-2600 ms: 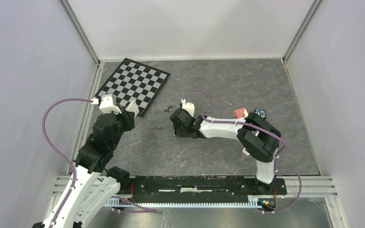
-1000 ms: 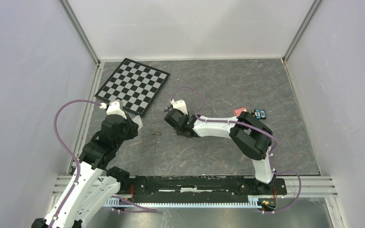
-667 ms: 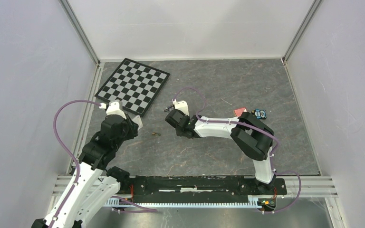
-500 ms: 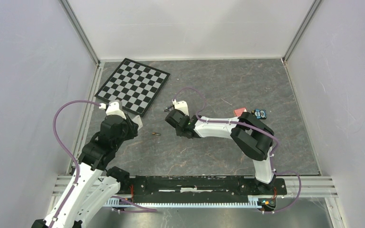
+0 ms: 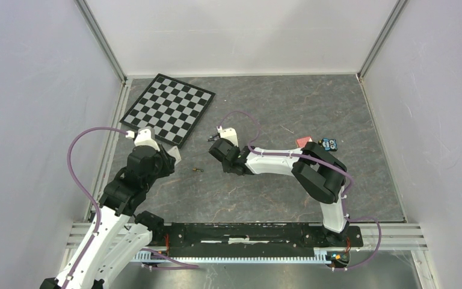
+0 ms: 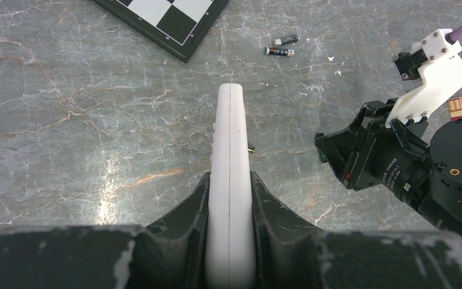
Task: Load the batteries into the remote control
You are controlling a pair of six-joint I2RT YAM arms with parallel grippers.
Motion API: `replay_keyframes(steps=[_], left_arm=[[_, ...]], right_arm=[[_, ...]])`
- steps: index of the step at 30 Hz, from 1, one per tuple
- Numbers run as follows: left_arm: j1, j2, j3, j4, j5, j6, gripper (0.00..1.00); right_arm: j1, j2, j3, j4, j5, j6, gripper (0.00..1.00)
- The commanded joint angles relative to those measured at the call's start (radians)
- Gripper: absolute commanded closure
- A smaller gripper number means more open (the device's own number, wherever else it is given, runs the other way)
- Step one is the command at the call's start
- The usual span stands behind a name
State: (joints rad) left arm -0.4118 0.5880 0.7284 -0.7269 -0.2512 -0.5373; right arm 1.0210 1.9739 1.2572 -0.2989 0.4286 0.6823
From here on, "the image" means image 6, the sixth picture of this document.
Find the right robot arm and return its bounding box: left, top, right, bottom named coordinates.
left=315, top=99, right=462, bottom=236

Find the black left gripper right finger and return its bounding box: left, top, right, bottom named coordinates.
left=250, top=172, right=462, bottom=288

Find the white remote with dark buttons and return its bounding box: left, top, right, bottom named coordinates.
left=204, top=83, right=256, bottom=288

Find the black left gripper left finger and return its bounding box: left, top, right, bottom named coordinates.
left=0, top=173, right=210, bottom=288

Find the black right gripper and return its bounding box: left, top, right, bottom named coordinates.
left=315, top=100, right=428, bottom=191

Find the black white chessboard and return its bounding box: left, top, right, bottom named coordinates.
left=95, top=0, right=229, bottom=63

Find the black grey battery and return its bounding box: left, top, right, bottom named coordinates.
left=263, top=47, right=294, bottom=57

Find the black silver battery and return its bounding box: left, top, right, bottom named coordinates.
left=271, top=34, right=298, bottom=47

